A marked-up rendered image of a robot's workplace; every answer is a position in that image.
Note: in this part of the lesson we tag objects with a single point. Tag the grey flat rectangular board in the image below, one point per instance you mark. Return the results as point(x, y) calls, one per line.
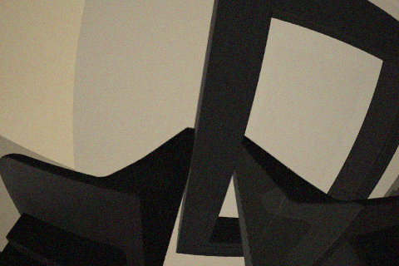
point(138, 69)

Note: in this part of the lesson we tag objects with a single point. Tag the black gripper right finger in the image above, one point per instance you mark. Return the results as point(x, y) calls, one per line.
point(286, 221)

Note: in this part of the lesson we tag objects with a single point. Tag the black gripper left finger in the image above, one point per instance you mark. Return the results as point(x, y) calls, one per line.
point(134, 209)

